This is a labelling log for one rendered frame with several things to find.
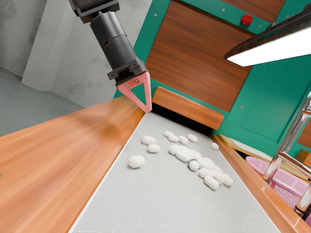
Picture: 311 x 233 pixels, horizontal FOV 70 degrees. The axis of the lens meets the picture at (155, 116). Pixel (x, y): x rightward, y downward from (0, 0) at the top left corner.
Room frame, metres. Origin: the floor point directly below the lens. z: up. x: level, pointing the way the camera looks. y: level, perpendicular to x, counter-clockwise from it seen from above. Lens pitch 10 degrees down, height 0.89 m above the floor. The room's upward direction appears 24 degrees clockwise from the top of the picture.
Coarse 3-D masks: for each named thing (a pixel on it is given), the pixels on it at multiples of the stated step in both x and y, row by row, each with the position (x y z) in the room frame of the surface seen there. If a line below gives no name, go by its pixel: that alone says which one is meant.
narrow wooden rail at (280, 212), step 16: (224, 144) 0.82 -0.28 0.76; (240, 160) 0.65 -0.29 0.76; (240, 176) 0.56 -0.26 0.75; (256, 176) 0.55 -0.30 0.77; (256, 192) 0.46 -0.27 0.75; (272, 192) 0.47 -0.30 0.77; (272, 208) 0.39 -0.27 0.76; (288, 208) 0.41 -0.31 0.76; (288, 224) 0.34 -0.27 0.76; (304, 224) 0.36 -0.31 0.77
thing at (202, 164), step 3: (201, 162) 0.49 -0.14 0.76; (204, 162) 0.49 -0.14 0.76; (201, 165) 0.48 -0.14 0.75; (204, 165) 0.48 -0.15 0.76; (207, 165) 0.49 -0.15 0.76; (210, 165) 0.49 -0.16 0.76; (201, 168) 0.48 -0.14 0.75; (207, 168) 0.48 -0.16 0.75; (210, 168) 0.48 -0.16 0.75; (213, 168) 0.49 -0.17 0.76
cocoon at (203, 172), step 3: (204, 168) 0.45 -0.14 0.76; (201, 171) 0.44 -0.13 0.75; (204, 171) 0.44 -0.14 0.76; (207, 171) 0.44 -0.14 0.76; (210, 171) 0.45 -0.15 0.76; (201, 174) 0.44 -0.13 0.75; (204, 174) 0.44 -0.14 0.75; (207, 174) 0.44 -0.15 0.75; (210, 174) 0.44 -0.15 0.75; (213, 174) 0.45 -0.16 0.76; (201, 177) 0.44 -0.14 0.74; (204, 177) 0.44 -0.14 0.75
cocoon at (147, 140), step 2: (144, 136) 0.49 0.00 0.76; (146, 136) 0.49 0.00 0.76; (148, 136) 0.50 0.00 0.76; (142, 138) 0.49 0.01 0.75; (144, 138) 0.49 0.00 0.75; (146, 138) 0.49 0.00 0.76; (148, 138) 0.49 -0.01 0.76; (150, 138) 0.50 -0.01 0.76; (152, 138) 0.50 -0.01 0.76; (154, 138) 0.51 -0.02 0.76; (142, 140) 0.49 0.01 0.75; (144, 140) 0.49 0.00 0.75; (146, 140) 0.49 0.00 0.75; (148, 140) 0.49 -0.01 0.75; (150, 140) 0.49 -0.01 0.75; (152, 140) 0.50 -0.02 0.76; (154, 140) 0.50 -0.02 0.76; (144, 142) 0.49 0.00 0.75; (146, 142) 0.49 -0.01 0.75; (148, 142) 0.49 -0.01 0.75; (150, 142) 0.49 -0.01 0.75; (152, 142) 0.50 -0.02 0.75; (154, 142) 0.50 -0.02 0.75; (146, 144) 0.50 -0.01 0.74; (148, 144) 0.50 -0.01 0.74
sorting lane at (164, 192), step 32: (160, 128) 0.73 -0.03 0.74; (160, 160) 0.44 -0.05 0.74; (224, 160) 0.68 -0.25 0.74; (96, 192) 0.24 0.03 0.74; (128, 192) 0.27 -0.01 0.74; (160, 192) 0.31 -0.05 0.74; (192, 192) 0.35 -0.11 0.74; (224, 192) 0.42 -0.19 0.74; (96, 224) 0.19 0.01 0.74; (128, 224) 0.21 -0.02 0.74; (160, 224) 0.24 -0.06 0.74; (192, 224) 0.26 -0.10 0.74; (224, 224) 0.30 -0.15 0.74; (256, 224) 0.34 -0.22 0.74
